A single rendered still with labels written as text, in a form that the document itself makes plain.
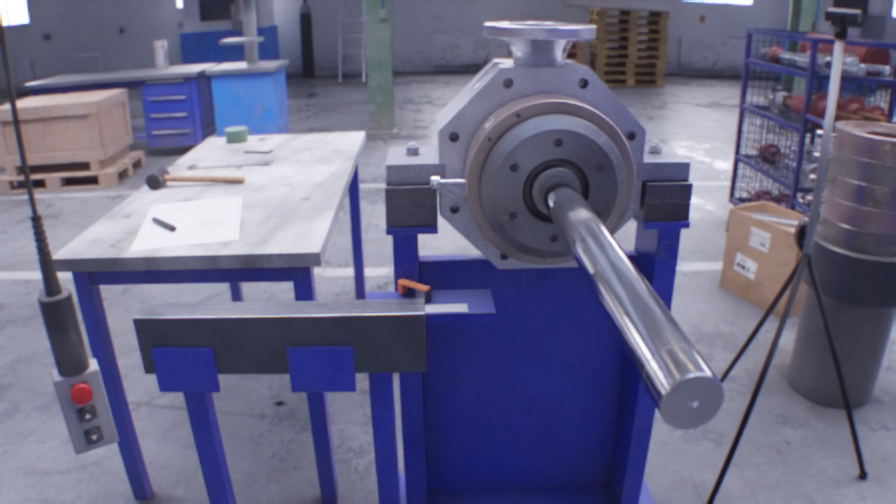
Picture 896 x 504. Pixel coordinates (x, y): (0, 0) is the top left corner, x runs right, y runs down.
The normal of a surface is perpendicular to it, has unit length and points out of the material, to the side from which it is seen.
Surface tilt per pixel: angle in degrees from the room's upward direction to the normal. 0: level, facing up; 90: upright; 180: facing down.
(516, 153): 90
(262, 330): 90
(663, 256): 90
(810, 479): 0
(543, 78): 90
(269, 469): 0
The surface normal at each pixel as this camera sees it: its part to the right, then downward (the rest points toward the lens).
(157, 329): 0.04, 0.37
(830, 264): -0.88, 0.18
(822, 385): -0.71, 0.27
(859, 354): -0.20, 0.37
